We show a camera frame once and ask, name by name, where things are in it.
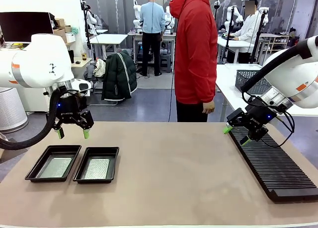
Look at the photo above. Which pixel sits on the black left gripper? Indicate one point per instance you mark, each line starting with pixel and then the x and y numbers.
pixel 70 108

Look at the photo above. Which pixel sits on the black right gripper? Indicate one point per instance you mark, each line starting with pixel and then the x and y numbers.
pixel 259 118

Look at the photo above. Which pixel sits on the black plastic ESD tray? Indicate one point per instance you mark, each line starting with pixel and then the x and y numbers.
pixel 33 172
pixel 79 174

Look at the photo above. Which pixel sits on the person's right forearm red sleeve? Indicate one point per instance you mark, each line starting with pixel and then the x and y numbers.
pixel 209 89

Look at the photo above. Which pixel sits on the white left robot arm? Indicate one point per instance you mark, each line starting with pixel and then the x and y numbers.
pixel 37 61

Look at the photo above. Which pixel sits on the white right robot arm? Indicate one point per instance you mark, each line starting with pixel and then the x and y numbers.
pixel 293 71

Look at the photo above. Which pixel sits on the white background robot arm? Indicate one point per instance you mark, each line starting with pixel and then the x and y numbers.
pixel 234 13
pixel 170 19
pixel 137 13
pixel 91 17

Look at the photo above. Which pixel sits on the person's right hand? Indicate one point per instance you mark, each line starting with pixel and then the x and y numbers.
pixel 208 107

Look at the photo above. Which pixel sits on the large white table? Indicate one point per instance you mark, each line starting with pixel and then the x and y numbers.
pixel 233 100

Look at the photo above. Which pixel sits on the grey plastic woven basket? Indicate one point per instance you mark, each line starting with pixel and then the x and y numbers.
pixel 244 76

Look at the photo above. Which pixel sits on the black slotted board rack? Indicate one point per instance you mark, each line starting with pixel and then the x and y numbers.
pixel 275 168

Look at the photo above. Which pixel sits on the small wooden side table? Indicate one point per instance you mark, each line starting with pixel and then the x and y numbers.
pixel 82 63

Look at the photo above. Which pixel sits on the beige bag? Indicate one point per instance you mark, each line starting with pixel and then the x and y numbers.
pixel 100 67

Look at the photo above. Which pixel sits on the dark green puffer jacket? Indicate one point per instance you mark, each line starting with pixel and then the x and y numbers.
pixel 119 76

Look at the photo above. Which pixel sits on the black tumbler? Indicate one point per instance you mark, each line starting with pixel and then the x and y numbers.
pixel 71 56

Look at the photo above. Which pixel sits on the glass cup with drink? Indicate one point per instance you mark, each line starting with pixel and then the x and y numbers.
pixel 84 56

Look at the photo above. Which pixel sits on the long white background desk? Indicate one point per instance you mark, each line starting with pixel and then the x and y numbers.
pixel 233 42

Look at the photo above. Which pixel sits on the metal shelf rack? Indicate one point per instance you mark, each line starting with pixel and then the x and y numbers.
pixel 279 43

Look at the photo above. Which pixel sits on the person in red jacket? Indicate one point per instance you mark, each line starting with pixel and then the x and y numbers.
pixel 193 51

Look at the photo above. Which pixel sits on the white storage box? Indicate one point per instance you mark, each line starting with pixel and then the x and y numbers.
pixel 71 37

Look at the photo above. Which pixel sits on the person in white hoodie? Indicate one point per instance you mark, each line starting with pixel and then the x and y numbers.
pixel 248 29

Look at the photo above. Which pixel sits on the wide cardboard box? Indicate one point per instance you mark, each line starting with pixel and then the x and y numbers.
pixel 60 32

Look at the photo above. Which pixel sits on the white desk with metal legs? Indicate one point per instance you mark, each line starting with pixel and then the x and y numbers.
pixel 109 38

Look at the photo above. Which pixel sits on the grey step stool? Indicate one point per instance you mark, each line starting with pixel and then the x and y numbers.
pixel 166 62

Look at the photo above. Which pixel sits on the small cardboard box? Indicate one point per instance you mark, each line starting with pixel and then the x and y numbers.
pixel 59 22

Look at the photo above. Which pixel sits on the black computer monitor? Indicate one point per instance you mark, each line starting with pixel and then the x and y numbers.
pixel 24 26

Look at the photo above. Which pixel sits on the man in light blue sweater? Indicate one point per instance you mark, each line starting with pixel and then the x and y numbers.
pixel 152 17

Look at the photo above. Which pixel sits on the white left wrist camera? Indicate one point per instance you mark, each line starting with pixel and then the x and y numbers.
pixel 81 86

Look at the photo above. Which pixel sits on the grey metal base plate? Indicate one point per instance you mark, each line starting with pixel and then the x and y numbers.
pixel 10 153

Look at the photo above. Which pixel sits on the black camera tripod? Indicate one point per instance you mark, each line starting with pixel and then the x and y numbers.
pixel 229 31
pixel 258 34

